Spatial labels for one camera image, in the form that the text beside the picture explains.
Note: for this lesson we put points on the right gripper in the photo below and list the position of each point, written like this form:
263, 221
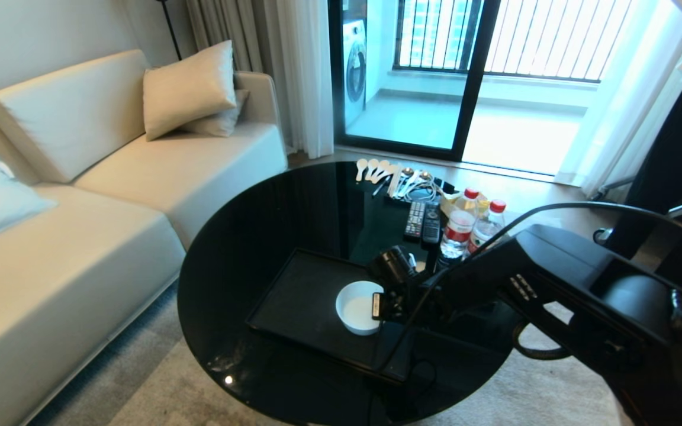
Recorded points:
399, 305

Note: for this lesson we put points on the white round bowl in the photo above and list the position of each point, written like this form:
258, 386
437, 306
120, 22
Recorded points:
354, 310

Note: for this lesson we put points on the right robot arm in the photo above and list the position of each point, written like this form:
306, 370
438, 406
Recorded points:
584, 296

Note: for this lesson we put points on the black rectangular tray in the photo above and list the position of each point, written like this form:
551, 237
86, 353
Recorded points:
299, 302

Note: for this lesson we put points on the remote control with pale buttons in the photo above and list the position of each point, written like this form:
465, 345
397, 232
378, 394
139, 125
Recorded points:
415, 220

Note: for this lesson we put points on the black remote control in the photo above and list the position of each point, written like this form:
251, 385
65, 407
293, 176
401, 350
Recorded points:
431, 225

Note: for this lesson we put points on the red capped water bottle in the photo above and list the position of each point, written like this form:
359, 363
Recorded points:
458, 228
484, 231

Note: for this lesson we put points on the yellow capped bottle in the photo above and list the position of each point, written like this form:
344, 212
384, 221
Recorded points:
482, 205

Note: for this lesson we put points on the metal spoon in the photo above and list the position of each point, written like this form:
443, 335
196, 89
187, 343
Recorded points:
423, 176
407, 173

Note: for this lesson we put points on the white plastic spoon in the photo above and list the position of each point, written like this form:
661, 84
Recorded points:
370, 168
361, 167
389, 171
380, 170

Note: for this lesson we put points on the round black glass table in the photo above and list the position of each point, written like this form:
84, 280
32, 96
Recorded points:
270, 219

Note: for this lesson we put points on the white washing machine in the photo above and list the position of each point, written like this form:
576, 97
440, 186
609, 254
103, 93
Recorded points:
355, 71

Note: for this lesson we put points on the narrow white sheer curtain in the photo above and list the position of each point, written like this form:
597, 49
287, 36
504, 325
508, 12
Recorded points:
308, 71

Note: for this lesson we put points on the small beige pillow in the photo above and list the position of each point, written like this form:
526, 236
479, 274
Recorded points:
222, 121

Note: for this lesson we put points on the grey beige rug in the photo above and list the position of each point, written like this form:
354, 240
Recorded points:
157, 390

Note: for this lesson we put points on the beige sofa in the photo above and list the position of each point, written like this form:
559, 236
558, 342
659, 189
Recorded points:
140, 195

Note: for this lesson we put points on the black balcony railing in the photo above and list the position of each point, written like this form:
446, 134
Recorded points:
542, 41

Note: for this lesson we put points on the wide white sheer curtain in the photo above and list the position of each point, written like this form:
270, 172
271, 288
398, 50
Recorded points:
625, 106

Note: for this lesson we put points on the large beige pillow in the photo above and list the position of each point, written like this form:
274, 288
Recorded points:
187, 89

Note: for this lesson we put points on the black hanging garment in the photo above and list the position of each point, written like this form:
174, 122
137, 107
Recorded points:
678, 165

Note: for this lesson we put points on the grey beige curtain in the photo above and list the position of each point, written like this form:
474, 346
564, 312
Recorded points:
222, 29

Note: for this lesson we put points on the black floor lamp pole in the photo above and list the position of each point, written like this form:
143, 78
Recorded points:
170, 29

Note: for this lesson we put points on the black sliding door frame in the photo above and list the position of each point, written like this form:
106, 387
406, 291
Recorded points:
476, 77

